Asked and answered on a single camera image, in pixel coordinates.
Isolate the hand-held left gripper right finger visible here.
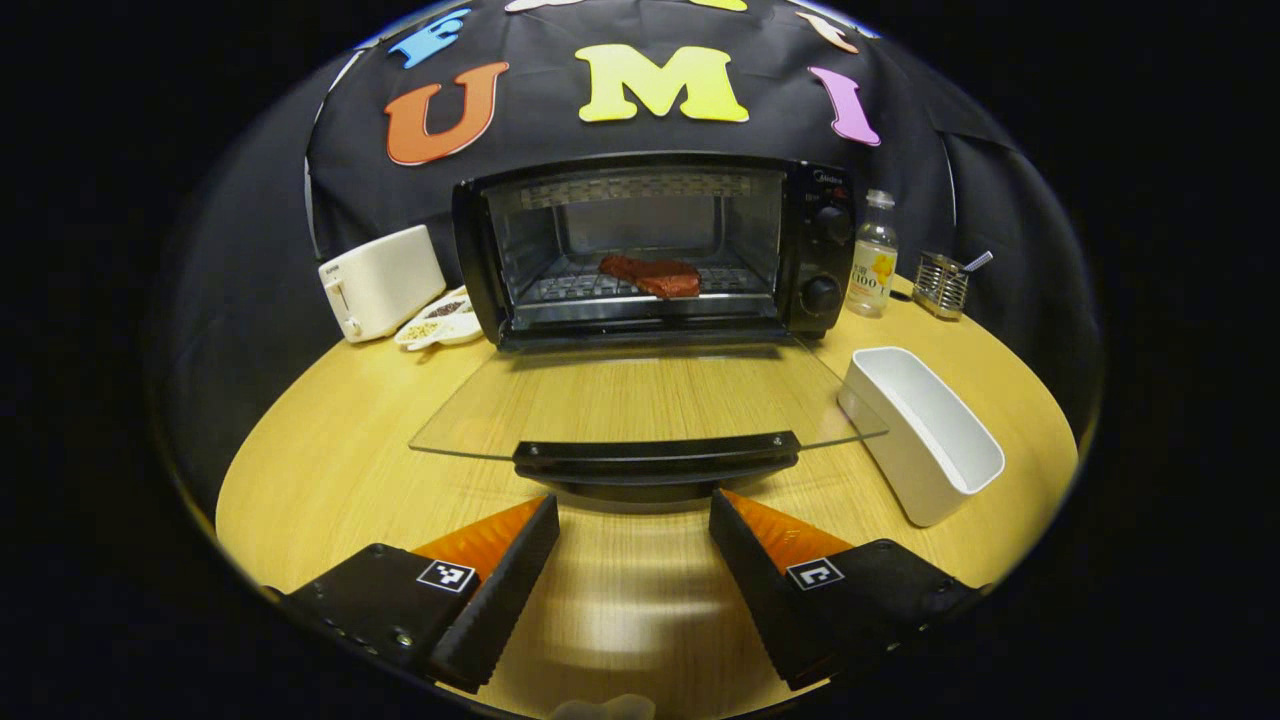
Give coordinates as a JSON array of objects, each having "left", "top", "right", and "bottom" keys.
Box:
[{"left": 708, "top": 488, "right": 993, "bottom": 692}]

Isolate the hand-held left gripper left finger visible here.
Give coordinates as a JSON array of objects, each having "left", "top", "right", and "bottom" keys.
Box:
[{"left": 270, "top": 494, "right": 561, "bottom": 695}]

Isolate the brown meat piece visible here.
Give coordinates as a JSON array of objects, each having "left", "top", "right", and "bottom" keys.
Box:
[{"left": 598, "top": 255, "right": 703, "bottom": 300}]

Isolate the black electric oven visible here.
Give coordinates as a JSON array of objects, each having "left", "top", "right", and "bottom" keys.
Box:
[{"left": 410, "top": 152, "right": 889, "bottom": 504}]

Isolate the white rectangular container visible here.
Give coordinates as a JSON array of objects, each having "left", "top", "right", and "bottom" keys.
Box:
[{"left": 837, "top": 347, "right": 1006, "bottom": 528}]

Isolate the white divided seasoning dish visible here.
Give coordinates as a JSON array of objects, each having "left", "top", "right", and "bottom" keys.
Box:
[{"left": 394, "top": 286, "right": 484, "bottom": 352}]

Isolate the white toaster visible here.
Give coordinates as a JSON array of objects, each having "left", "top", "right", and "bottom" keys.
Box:
[{"left": 318, "top": 225, "right": 448, "bottom": 344}]

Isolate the clear bottle yellow label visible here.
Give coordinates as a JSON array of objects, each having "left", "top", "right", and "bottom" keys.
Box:
[{"left": 846, "top": 190, "right": 899, "bottom": 319}]

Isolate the metal mesh holder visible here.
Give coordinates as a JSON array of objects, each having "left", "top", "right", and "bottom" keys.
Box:
[{"left": 912, "top": 251, "right": 970, "bottom": 321}]

